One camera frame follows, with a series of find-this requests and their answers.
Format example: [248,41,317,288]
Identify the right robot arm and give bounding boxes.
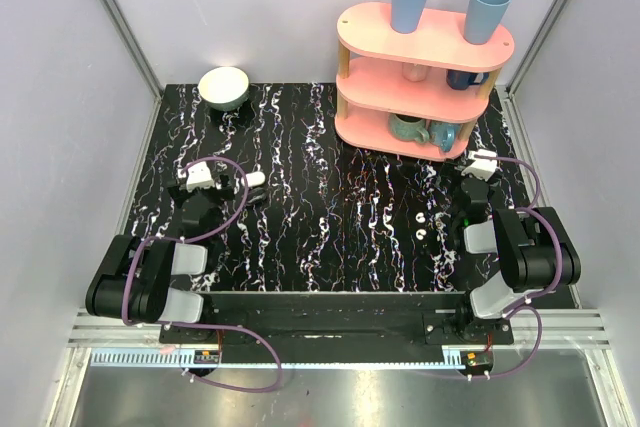
[449,150,581,344]

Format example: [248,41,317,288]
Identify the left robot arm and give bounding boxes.
[85,167,235,343]

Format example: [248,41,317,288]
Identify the white earbud charging case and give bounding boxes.
[246,171,266,189]

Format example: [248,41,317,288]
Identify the light blue butterfly mug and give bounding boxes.
[428,121,458,153]

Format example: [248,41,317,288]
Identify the green white bowl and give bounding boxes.
[197,67,250,112]

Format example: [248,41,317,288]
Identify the teal glazed mug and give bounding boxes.
[389,114,430,144]

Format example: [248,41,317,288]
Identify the black marble mat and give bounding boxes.
[107,81,559,294]

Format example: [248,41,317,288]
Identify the dark blue mug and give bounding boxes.
[446,70,489,91]

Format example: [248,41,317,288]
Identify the pink three-tier shelf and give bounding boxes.
[335,2,515,161]

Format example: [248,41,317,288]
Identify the pink mug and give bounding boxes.
[402,63,429,82]

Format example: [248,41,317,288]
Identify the right blue tumbler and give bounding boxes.
[463,0,511,45]

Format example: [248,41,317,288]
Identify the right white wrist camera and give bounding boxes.
[461,149,498,181]

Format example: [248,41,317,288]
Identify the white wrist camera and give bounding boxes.
[182,163,214,192]
[461,149,498,181]

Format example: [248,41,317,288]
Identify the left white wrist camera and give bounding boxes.
[182,163,214,192]

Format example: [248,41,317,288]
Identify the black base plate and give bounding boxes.
[158,290,515,346]

